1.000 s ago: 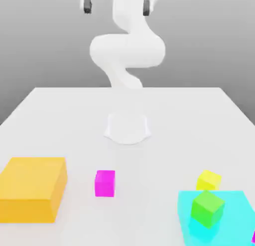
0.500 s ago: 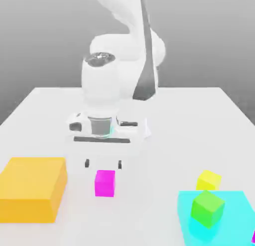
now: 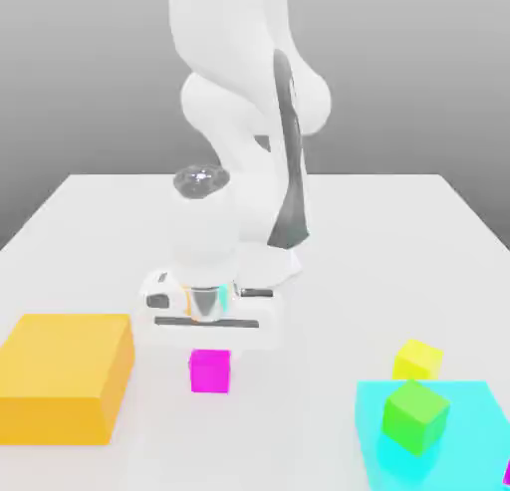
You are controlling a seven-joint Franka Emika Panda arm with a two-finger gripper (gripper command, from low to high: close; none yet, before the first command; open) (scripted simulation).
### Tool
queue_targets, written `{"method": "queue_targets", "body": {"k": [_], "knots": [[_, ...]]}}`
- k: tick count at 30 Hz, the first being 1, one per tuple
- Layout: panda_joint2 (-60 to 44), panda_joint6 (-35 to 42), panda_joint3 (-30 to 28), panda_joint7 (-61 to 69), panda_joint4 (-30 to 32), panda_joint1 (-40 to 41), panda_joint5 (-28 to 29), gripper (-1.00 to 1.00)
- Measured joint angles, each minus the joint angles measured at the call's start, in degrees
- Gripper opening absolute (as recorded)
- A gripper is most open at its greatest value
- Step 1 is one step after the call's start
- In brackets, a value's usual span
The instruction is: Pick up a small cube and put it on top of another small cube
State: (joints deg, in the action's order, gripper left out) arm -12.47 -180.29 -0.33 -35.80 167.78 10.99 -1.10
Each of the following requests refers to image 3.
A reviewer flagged large cyan box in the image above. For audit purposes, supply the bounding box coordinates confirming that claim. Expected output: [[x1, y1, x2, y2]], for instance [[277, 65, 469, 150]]
[[354, 379, 510, 491]]

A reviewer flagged large orange box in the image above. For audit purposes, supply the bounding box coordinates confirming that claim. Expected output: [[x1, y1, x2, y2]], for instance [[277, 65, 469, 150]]
[[0, 313, 135, 447]]

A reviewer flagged small green cube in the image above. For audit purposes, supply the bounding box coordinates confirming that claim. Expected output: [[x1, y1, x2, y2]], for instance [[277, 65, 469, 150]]
[[381, 379, 452, 459]]

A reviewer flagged small yellow cube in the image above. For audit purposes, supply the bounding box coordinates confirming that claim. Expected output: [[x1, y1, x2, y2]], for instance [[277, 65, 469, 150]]
[[391, 338, 445, 382]]

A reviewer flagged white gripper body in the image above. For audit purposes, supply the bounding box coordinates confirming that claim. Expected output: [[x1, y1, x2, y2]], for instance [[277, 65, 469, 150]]
[[135, 297, 283, 352]]

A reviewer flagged small magenta cube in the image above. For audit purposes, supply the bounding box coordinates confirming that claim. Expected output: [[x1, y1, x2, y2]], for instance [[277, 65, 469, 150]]
[[188, 349, 233, 395]]

